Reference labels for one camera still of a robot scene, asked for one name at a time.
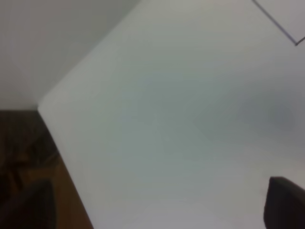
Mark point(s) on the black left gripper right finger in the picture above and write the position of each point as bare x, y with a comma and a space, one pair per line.
285, 205

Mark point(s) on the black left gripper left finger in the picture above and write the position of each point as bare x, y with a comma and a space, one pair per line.
32, 208

